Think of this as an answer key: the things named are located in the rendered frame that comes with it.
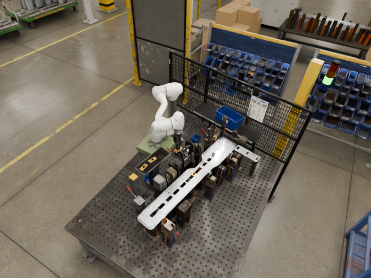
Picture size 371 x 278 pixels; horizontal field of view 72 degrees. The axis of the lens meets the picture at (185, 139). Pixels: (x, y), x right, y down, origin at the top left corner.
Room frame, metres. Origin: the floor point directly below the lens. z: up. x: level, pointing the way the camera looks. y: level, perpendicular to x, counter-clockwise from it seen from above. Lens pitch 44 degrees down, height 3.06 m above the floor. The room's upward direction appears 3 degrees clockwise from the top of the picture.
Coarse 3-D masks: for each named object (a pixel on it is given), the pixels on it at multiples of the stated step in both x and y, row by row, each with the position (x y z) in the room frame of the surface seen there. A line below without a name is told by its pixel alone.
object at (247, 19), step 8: (240, 0) 7.32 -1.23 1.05; (224, 8) 6.59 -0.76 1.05; (232, 8) 6.63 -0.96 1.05; (240, 8) 6.69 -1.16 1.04; (248, 8) 6.69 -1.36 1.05; (256, 8) 6.72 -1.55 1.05; (216, 16) 6.43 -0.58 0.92; (224, 16) 6.33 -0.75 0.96; (232, 16) 6.35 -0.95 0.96; (240, 16) 6.55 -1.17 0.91; (248, 16) 6.44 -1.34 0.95; (256, 16) 6.57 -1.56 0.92; (224, 24) 6.31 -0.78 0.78; (232, 24) 6.43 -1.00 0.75; (240, 24) 6.46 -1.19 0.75; (248, 24) 6.42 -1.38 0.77; (256, 24) 6.70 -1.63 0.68; (256, 32) 6.87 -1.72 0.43
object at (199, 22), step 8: (192, 24) 5.47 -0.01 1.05; (200, 24) 5.50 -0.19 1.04; (208, 24) 5.53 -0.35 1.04; (192, 32) 5.11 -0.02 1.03; (200, 32) 5.10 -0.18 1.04; (208, 32) 5.31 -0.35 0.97; (200, 40) 5.03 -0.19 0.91; (192, 56) 5.27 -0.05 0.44; (200, 72) 5.00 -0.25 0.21; (200, 80) 4.99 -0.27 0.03
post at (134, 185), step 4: (132, 180) 1.37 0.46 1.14; (136, 180) 1.39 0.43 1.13; (132, 184) 1.37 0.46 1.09; (136, 184) 1.38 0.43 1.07; (132, 188) 1.38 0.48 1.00; (136, 188) 1.38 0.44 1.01; (132, 192) 1.39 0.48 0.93; (136, 192) 1.38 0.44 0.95; (132, 196) 1.40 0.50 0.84; (136, 196) 1.37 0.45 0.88; (140, 196) 1.41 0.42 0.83
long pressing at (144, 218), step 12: (216, 144) 2.04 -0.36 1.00; (228, 144) 2.05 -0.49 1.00; (204, 156) 1.85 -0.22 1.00; (216, 156) 1.86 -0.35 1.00; (192, 168) 1.67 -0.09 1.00; (204, 168) 1.68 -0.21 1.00; (180, 180) 1.51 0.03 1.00; (192, 180) 1.51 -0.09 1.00; (180, 192) 1.37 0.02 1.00; (156, 204) 1.23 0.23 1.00; (168, 204) 1.24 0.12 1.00; (144, 216) 1.10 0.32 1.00; (156, 216) 1.11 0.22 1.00
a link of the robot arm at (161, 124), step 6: (156, 96) 2.10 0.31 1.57; (162, 96) 2.07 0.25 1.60; (162, 102) 1.98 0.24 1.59; (162, 108) 1.87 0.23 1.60; (156, 114) 1.78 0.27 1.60; (162, 114) 1.83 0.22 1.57; (156, 120) 1.65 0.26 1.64; (162, 120) 1.64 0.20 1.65; (168, 120) 1.65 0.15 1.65; (156, 126) 1.58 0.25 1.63; (162, 126) 1.59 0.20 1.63; (168, 126) 1.61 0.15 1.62; (156, 132) 1.58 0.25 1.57
